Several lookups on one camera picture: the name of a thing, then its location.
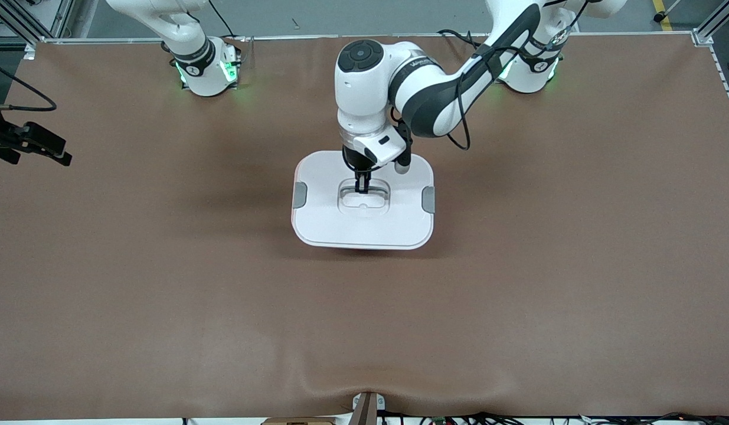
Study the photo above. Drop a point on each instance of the camera mount post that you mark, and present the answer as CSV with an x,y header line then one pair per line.
x,y
367,410

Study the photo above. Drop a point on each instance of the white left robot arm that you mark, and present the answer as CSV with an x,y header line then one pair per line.
x,y
435,100

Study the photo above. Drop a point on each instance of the aluminium frame profile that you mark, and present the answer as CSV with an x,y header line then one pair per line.
x,y
22,18
715,20

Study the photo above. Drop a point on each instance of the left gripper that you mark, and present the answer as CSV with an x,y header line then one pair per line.
x,y
353,159

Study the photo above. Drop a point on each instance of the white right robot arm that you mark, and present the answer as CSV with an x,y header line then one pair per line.
x,y
205,77

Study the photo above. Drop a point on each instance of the brown table mat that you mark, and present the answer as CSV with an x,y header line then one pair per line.
x,y
364,324

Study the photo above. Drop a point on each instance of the white box lid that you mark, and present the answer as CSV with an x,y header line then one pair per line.
x,y
340,227

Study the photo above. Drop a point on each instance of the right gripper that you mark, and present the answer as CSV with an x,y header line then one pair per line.
x,y
3,139

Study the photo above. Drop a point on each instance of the black stand foot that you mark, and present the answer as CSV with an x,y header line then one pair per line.
x,y
659,17

